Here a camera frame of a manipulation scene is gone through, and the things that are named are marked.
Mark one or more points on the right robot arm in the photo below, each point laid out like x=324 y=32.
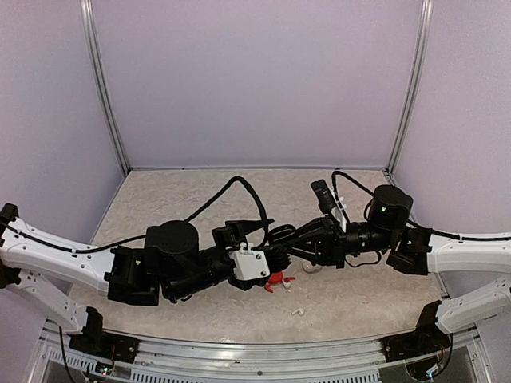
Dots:
x=412 y=250

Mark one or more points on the front aluminium rail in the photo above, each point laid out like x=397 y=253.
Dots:
x=167 y=360

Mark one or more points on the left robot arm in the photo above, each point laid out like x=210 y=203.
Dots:
x=170 y=265

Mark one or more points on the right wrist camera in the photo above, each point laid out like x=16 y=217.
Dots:
x=328 y=203

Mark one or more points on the white earbud charging case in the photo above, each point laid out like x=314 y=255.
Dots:
x=310 y=268

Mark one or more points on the white earbud front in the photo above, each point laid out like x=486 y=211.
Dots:
x=298 y=311

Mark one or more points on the right aluminium frame post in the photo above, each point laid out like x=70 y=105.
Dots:
x=413 y=85

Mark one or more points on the black earbud charging case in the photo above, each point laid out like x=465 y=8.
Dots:
x=280 y=234

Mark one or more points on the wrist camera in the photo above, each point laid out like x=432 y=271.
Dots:
x=328 y=203
x=251 y=264

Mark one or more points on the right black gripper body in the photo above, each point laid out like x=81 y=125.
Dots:
x=338 y=240

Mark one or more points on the aluminium frame post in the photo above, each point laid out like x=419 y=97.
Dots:
x=94 y=50
x=413 y=85

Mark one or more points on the red round charging case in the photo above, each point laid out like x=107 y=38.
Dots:
x=275 y=279

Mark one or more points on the left aluminium frame post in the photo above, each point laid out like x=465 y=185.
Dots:
x=94 y=50

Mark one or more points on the red earbud left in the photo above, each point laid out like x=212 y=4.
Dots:
x=269 y=287

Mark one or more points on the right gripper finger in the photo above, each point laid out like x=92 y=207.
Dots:
x=309 y=236
x=313 y=254

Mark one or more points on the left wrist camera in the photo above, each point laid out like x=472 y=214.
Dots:
x=251 y=264

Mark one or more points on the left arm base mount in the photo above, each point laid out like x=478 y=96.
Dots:
x=114 y=347

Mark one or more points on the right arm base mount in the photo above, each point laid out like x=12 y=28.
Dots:
x=409 y=345

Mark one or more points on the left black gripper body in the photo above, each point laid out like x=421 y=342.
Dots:
x=228 y=234

